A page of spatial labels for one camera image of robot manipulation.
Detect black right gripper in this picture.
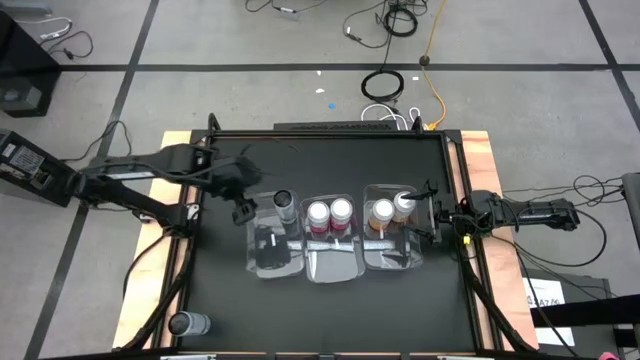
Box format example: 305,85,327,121
399,179,470,246

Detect orange and white soda can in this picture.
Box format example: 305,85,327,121
392,190,417,224
368,198,396,232

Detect grey soda can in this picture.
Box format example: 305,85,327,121
168,310,212,337
272,188,300,225

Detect clear plastic bin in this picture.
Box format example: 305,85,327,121
299,193,366,285
362,183,425,273
244,189,306,280

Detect pink and white soda can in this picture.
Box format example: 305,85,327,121
329,197,354,232
306,200,332,235

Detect plywood table board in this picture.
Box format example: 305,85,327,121
112,130,540,351

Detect white paper sheet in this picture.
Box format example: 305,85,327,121
522,277,576,347

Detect black floor mat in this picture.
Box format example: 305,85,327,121
522,269,619,360

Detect black computer box with labels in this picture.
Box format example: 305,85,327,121
0,128,84,208

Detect black cabinet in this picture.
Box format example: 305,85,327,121
0,9,62,119

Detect white cable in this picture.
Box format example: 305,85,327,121
360,103,421,130
17,17,74,41

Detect yellow extension cable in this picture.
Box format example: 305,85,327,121
421,0,449,131

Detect black cable bundle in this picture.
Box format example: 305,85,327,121
122,232,196,351
457,244,539,354

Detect coiled black cable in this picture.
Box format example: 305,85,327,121
360,69,405,104

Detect thin black cable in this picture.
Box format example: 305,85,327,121
39,30,95,61
342,0,391,50
59,119,133,164

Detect looped black cable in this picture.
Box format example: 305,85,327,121
502,174,626,207

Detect long black cable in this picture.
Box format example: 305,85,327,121
514,209,614,269

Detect black cable coil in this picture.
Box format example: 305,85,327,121
382,5,419,39

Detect black strap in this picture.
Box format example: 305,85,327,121
529,293,640,329

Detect black cable with grey adapter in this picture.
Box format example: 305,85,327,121
243,0,329,21

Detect grey post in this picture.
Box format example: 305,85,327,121
621,172,640,236

